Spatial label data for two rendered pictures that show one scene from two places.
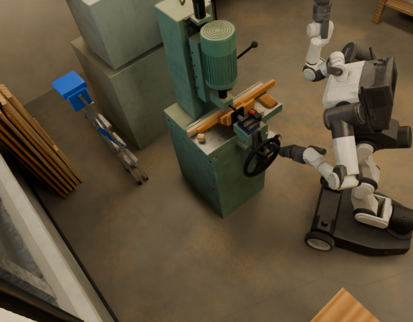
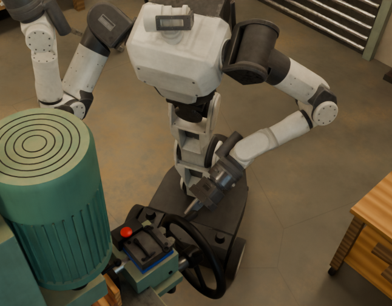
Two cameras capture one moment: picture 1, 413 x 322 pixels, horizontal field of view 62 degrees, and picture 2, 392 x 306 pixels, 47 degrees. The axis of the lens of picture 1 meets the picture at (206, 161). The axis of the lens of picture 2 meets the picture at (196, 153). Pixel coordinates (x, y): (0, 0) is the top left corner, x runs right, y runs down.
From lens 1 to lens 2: 1.45 m
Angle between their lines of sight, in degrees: 60
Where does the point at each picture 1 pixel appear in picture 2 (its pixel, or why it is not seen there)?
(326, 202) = (182, 233)
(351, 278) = (274, 234)
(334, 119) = (266, 58)
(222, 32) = (54, 133)
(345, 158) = (314, 78)
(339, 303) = (373, 215)
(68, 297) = not seen: outside the picture
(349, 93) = (218, 31)
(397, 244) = not seen: hidden behind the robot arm
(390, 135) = not seen: hidden behind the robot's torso
